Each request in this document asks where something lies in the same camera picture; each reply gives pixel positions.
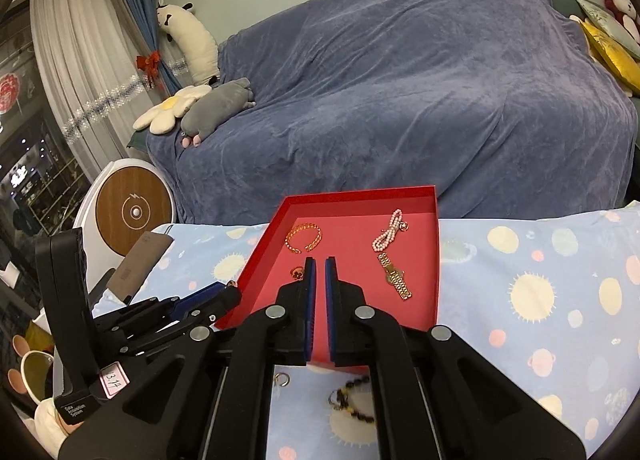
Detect red round window sticker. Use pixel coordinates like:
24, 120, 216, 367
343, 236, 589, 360
0, 72, 21, 113

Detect yellow pillow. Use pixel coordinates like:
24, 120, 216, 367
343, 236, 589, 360
580, 20, 640, 96

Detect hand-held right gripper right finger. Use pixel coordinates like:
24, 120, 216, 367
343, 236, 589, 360
325, 256, 586, 460

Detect red cardboard box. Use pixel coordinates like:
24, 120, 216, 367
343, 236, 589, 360
215, 185, 441, 376

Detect brown flat pad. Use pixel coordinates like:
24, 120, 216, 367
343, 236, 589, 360
107, 232, 175, 306

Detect grey plush toy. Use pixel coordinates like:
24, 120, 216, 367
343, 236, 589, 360
180, 77, 257, 148

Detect pearl bracelet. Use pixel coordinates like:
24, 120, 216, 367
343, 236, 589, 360
371, 209, 408, 252

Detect white sheer curtain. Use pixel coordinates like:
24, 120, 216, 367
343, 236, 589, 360
30, 0, 161, 181

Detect cream cow plush pillow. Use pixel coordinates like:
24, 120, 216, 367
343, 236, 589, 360
156, 0, 221, 86

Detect dark glass window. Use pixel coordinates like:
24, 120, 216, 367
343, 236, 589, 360
0, 0, 76, 251

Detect gold chain-link cuff bracelet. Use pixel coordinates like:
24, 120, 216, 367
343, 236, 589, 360
285, 222, 322, 256

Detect red curtain bow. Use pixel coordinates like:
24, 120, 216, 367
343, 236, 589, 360
136, 51, 165, 90

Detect person's left forearm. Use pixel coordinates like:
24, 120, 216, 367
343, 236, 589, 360
34, 397, 76, 456

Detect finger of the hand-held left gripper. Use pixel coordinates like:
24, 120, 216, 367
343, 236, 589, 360
96, 282, 237, 337
119, 287, 244, 357

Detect grey-green pillow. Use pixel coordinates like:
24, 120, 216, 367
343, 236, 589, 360
575, 0, 640, 58

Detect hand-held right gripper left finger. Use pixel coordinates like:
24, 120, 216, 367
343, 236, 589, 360
57, 256, 318, 460

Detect white round wooden-faced appliance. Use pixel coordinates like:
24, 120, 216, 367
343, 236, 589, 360
72, 157, 176, 261

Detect gold wrist watch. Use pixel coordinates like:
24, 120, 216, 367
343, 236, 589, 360
376, 252, 413, 302

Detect cream flower pillow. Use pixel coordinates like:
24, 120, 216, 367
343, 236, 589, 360
132, 85, 213, 136

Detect dark bead bracelet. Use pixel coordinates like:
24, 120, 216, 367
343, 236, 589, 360
327, 375, 376, 423

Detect blue covered sofa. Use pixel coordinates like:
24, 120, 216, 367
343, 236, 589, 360
145, 0, 640, 226

